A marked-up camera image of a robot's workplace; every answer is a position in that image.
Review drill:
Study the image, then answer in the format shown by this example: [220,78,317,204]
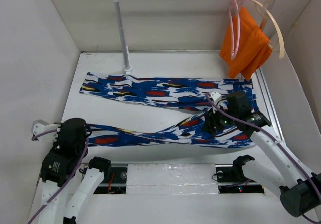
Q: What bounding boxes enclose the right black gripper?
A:
[200,102,238,135]

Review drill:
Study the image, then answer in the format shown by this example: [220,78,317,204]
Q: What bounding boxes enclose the blue patterned trousers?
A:
[79,72,259,149]

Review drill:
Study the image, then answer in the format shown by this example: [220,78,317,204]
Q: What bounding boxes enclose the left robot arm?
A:
[29,118,112,223]

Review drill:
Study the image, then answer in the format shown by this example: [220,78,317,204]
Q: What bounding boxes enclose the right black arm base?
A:
[212,164,265,194]

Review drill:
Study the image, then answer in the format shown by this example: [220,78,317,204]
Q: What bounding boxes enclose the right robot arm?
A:
[204,91,320,221]

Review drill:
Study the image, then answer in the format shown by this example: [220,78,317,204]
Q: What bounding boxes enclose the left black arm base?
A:
[94,165,127,194]

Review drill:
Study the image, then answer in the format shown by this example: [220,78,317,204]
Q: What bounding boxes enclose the beige plastic hanger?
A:
[249,0,285,59]

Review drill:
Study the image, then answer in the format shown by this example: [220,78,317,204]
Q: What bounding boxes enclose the orange garment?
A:
[220,7,272,81]

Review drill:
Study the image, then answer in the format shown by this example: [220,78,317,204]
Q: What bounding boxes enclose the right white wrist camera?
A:
[208,91,222,106]

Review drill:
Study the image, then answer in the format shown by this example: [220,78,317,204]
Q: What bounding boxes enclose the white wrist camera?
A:
[208,91,222,106]
[32,120,60,143]

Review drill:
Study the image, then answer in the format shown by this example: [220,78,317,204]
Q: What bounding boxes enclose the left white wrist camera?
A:
[32,120,60,143]

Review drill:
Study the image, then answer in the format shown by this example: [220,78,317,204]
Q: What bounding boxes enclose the aluminium rail right side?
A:
[253,69,284,140]

